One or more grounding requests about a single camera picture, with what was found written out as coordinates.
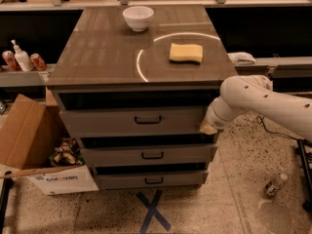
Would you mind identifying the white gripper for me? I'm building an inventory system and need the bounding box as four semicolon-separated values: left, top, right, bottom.
200;99;233;136

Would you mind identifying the grey top drawer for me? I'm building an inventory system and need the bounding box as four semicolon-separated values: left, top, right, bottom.
60;106;204;137

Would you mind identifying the grey drawer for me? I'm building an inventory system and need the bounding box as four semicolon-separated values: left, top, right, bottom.
60;106;204;137
94;170;208;190
82;144;217;167

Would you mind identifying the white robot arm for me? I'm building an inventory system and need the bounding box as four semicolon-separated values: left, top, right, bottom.
200;75;312;141

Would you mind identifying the grey drawer cabinet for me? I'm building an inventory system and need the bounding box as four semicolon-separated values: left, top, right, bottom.
48;5;236;176

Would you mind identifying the grey bottom drawer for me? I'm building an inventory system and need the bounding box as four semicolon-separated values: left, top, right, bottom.
94;170;208;190

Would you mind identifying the grey middle drawer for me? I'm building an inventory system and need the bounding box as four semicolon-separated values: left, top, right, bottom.
82;144;217;167

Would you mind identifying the yellow sponge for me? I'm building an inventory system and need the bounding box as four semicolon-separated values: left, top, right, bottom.
170;43;203;62

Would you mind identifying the folded white cloth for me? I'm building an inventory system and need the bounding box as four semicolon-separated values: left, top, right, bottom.
228;52;256;65

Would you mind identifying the clear plastic bottle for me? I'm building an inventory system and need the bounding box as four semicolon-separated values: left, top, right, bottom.
264;174;288;197

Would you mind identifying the black metal stand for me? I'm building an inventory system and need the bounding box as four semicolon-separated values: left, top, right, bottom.
295;139;312;213

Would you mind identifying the white ceramic bowl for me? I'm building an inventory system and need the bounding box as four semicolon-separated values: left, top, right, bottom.
123;6;154;32

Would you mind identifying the white printed box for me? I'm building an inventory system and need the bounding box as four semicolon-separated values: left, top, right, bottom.
27;165;98;196

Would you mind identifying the brown cardboard box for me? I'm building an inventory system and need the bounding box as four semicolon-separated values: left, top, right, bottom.
0;94;78;178

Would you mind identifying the red soda can right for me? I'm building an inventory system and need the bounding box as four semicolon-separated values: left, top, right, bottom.
30;53;47;71

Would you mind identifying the red soda can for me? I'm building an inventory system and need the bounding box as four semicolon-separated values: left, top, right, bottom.
30;53;47;71
2;51;20;71

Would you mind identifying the white pump bottle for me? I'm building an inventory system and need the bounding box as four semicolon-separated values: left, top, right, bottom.
11;40;33;72

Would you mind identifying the red soda can left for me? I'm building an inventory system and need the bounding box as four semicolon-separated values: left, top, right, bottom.
2;51;20;71

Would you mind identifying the black cable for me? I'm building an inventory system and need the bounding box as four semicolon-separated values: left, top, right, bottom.
255;115;301;142

